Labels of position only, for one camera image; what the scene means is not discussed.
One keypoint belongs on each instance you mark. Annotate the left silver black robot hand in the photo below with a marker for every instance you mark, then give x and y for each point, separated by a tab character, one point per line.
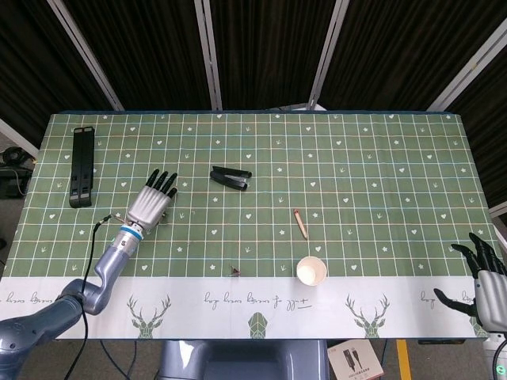
150	204

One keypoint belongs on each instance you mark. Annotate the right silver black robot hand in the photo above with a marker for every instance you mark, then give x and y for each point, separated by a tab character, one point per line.
493	297

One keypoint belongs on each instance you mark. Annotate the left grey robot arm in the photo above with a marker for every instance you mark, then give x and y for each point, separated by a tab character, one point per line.
107	269

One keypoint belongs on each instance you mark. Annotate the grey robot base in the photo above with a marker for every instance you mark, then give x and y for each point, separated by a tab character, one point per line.
237	364

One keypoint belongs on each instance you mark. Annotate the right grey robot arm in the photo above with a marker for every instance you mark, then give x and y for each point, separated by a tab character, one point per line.
498	356

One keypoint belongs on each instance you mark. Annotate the black folding laptop stand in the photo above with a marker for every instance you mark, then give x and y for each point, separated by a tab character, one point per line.
76	166

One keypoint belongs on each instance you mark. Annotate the black stapler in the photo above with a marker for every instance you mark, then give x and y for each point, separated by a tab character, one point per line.
231	180

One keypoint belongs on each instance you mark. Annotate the small dark clip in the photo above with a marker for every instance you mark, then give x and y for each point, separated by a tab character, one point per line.
234	271

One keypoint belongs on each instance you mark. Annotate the green grid tablecloth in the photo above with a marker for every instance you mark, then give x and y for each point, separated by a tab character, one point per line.
277	158

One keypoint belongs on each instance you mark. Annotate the black floor equipment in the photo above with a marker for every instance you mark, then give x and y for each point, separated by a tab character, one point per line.
12	178

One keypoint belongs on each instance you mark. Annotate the dark fabric screen panel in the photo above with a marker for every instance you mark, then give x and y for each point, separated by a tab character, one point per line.
396	51
269	51
150	51
31	59
487	130

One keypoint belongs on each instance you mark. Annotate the white paper cup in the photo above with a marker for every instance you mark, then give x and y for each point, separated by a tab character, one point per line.
311	271

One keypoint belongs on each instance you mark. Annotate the white screen frame post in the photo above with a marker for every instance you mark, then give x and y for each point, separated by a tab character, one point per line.
500	210
16	136
471	73
206	39
87	55
328	55

